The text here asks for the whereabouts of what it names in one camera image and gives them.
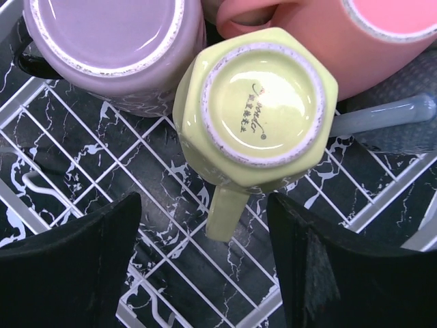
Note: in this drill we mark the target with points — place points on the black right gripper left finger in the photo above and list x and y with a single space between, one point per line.
72 275

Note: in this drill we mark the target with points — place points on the yellow-green ceramic mug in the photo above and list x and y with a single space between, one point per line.
253 113

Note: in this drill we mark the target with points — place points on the purple ceramic mug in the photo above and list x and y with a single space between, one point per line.
131 54

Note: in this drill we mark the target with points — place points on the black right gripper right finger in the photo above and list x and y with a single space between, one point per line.
330 276

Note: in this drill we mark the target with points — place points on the white wire dish rack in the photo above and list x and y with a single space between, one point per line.
66 153

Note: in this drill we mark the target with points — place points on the pink mug white inside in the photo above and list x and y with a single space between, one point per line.
361 43

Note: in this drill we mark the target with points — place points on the small white cup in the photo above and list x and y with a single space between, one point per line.
398 115

